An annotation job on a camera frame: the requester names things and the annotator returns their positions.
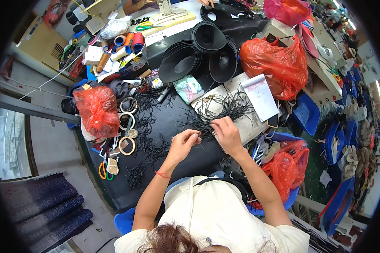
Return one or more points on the small beige tape roll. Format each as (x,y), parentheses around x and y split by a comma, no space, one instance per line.
(133,133)

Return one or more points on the brown thread cone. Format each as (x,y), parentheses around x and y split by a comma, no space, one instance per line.
(103,61)

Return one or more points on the red plastic bag with knot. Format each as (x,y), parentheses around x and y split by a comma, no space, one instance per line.
(98,109)

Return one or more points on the orange thread spool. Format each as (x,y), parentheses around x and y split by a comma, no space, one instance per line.
(129,38)

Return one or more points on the blue plastic crate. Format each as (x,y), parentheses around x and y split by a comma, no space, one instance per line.
(307,113)

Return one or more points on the person's right hand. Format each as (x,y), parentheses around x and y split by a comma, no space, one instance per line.
(229,136)

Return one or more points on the person's left hand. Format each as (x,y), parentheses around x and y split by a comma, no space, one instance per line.
(180,147)

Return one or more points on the person's body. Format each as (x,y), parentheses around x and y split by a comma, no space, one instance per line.
(215,215)

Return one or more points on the beige sewing machine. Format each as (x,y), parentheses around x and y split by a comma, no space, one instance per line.
(171,12)

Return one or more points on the red thread spool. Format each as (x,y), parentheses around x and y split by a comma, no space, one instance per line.
(138,41)

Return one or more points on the beige workshop machine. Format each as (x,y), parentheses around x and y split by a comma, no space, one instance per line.
(323,79)

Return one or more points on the large red plastic bag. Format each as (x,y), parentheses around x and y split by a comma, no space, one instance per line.
(274,64)

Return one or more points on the heap of beige shoe parts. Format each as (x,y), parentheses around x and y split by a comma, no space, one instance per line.
(357,158)

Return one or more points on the black phone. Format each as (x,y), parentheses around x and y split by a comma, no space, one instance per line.
(273,121)

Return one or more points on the clear plastic bag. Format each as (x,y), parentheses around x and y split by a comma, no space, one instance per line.
(115,27)

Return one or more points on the grey work board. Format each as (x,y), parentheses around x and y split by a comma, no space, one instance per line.
(240,125)

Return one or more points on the dark blue corrugated mat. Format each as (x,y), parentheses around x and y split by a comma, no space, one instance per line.
(44,208)

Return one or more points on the red plastic bag in basket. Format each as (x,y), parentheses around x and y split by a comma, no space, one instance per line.
(285,167)

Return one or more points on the stacks of black cone pieces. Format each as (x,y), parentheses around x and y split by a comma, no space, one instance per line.
(202,53)

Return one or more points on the pink plastic bag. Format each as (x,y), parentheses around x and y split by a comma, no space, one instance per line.
(286,11)

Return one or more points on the blue plastic stool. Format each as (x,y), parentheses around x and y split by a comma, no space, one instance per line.
(124,221)

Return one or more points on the white green plastic pouch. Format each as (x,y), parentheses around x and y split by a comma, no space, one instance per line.
(188,90)

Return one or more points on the orange and green scissors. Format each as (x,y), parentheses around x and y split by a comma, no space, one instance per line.
(104,172)

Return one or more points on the white notepad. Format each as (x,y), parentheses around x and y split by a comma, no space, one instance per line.
(261,96)

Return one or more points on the white thread cone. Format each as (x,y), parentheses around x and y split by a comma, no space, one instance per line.
(120,53)

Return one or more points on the blue plastic basket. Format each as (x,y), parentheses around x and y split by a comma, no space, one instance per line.
(291,196)

